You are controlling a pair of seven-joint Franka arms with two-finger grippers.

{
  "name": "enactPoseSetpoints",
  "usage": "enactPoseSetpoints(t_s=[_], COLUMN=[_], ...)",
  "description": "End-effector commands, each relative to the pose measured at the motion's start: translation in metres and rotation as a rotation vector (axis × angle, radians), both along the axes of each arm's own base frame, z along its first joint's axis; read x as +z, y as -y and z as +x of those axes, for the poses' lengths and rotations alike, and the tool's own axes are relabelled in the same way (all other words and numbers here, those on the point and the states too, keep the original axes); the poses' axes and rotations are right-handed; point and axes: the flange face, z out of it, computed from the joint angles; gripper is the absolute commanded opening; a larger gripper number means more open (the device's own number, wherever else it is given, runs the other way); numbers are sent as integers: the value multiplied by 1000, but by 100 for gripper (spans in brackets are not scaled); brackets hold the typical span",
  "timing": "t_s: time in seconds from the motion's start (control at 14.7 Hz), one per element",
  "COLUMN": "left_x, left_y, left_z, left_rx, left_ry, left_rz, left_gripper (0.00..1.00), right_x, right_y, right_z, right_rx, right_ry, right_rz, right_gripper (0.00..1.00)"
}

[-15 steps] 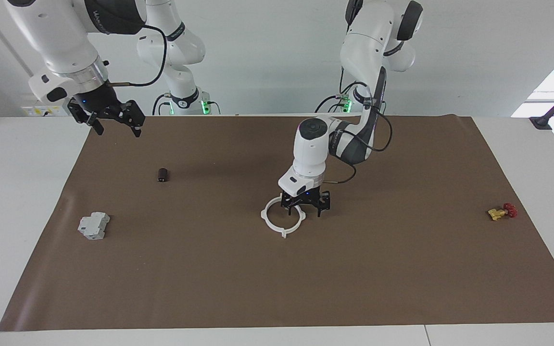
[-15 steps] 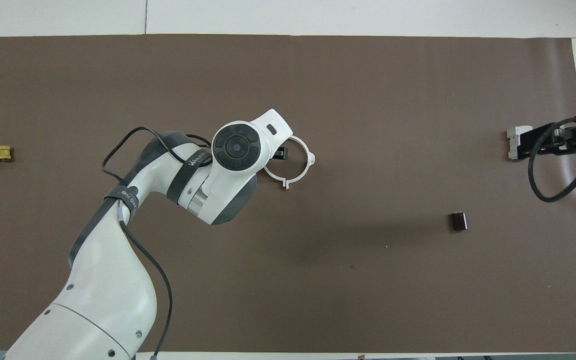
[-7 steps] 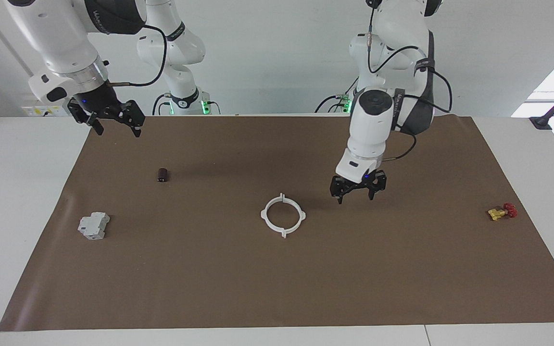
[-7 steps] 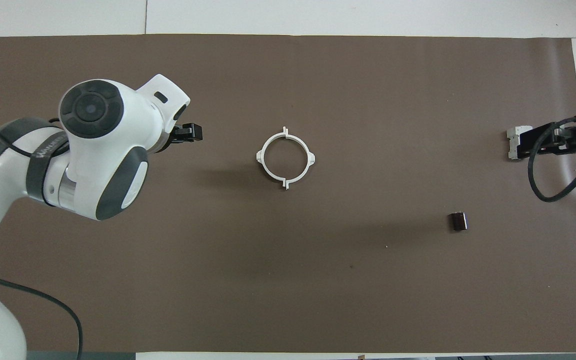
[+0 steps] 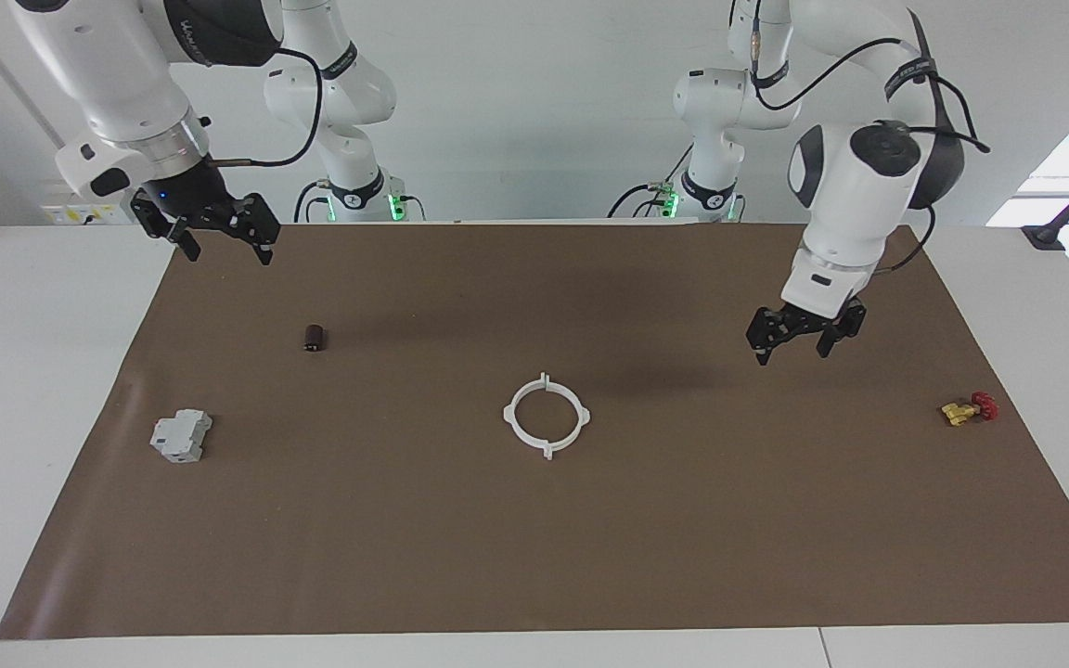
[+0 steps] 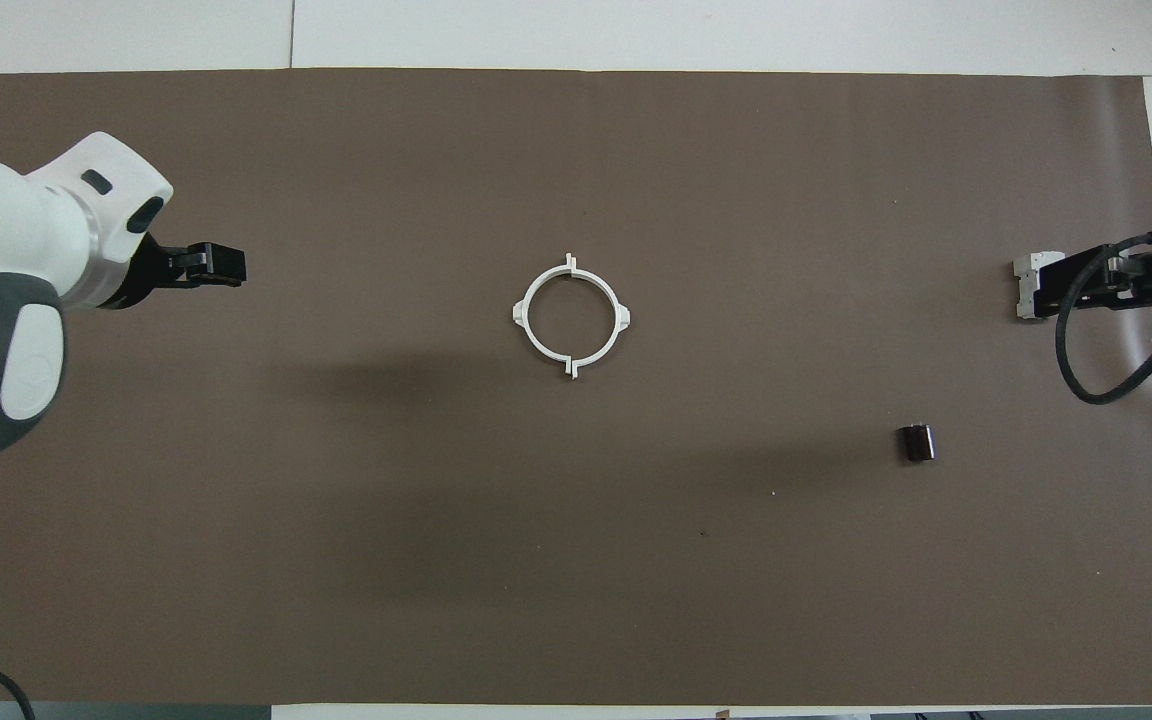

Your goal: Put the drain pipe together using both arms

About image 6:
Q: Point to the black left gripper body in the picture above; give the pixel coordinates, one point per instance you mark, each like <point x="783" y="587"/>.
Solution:
<point x="211" y="265"/>

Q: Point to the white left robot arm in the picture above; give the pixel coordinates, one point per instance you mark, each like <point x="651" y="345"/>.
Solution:
<point x="6" y="250"/>

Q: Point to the grey circuit breaker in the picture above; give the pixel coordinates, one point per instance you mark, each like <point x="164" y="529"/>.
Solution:
<point x="1026" y="285"/>

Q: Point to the small dark brown cylinder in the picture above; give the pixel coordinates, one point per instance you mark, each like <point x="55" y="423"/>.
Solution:
<point x="917" y="443"/>

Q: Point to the brown paper table mat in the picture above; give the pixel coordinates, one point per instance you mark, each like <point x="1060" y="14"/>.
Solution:
<point x="576" y="560"/>

